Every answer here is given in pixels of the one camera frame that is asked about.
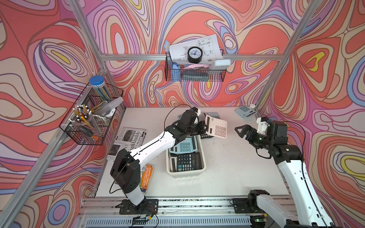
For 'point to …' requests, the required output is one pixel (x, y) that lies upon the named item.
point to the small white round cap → (253, 106)
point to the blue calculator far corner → (245, 111)
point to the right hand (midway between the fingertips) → (241, 136)
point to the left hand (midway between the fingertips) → (210, 127)
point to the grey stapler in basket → (110, 108)
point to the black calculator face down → (192, 161)
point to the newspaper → (129, 138)
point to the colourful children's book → (146, 176)
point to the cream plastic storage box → (186, 173)
